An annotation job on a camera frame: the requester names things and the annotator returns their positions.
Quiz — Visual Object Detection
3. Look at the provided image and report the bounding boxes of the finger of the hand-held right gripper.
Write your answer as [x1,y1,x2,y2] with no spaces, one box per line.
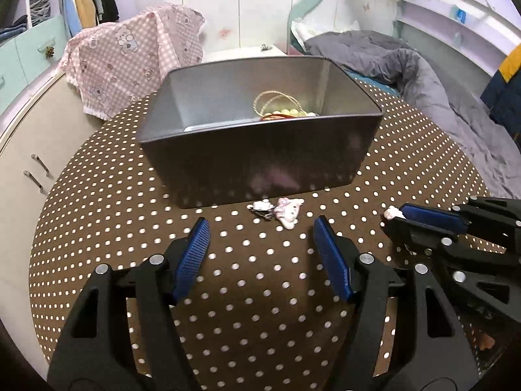
[384,217,521,323]
[400,196,521,253]

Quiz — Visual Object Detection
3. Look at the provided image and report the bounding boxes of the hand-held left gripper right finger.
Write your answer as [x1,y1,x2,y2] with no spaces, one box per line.
[313,215,479,391]

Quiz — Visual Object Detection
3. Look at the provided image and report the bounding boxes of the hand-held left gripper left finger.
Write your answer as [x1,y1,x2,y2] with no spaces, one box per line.
[47,217,212,391]

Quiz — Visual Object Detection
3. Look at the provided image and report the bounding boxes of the pink white cartoon charm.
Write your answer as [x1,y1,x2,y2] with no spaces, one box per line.
[274,197,305,229]

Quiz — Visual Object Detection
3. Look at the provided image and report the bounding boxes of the grey metal bin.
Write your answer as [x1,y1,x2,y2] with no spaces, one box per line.
[136,58,383,209]

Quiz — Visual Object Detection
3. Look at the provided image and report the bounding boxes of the pile of mixed jewelry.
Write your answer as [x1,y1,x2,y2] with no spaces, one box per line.
[253,90,320,121]

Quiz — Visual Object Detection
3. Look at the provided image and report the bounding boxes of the grey quilt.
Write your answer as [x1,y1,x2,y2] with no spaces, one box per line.
[303,30,521,200]

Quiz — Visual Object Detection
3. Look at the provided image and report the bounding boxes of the navy and yellow jacket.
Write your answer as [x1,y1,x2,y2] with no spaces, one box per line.
[480,43,521,137]

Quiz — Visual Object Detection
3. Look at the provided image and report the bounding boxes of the beige cabinet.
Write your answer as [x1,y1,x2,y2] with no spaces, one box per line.
[0,69,102,375]

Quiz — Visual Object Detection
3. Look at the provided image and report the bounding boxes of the white step platform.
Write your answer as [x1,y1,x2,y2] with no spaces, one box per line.
[201,45,288,64]

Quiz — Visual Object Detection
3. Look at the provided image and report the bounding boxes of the pink checked bear-print cloth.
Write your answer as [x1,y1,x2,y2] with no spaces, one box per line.
[59,3,205,121]

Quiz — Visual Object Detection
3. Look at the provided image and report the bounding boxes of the mint drawer with pinecone knob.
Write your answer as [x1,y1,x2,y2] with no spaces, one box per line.
[0,41,23,107]
[16,14,68,87]

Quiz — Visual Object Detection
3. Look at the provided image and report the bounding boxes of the light blue hanging garment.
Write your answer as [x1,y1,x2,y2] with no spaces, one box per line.
[61,0,83,36]

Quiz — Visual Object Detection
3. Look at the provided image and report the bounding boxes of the folded clothes on shelf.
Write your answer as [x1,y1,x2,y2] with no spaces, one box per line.
[0,0,52,42]

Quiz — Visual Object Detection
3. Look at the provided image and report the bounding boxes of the lilac wall shelf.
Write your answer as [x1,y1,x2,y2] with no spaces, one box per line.
[397,0,521,75]

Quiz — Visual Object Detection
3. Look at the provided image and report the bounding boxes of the mint bed frame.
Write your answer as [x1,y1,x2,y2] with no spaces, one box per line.
[289,0,339,46]

